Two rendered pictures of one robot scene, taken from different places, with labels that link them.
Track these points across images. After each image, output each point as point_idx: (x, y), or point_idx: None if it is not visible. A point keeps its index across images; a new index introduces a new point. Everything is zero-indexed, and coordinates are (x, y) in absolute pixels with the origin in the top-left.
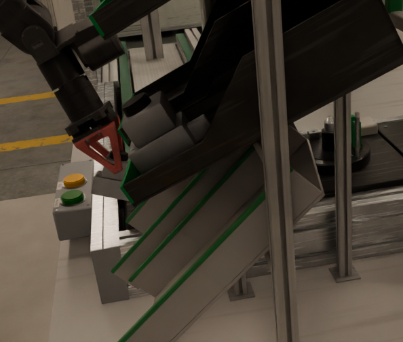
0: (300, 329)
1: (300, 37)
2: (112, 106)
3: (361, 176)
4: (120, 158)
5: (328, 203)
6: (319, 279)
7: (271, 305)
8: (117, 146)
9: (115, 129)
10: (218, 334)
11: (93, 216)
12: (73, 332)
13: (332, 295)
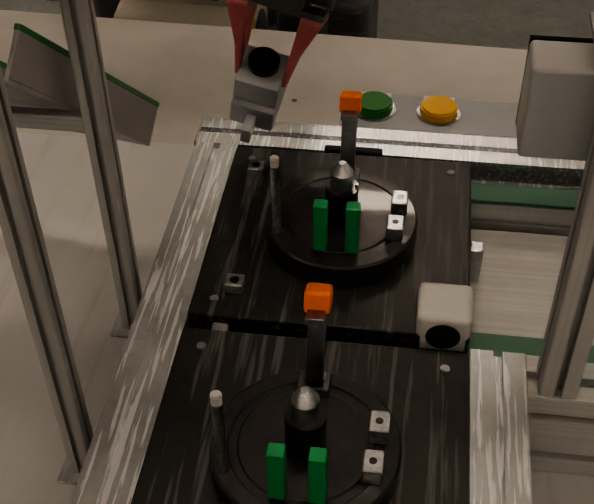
0: (5, 364)
1: None
2: (327, 6)
3: (181, 473)
4: (235, 55)
5: (140, 397)
6: (95, 426)
7: (80, 350)
8: (233, 35)
9: (239, 13)
10: (62, 281)
11: (304, 125)
12: (168, 162)
13: (46, 427)
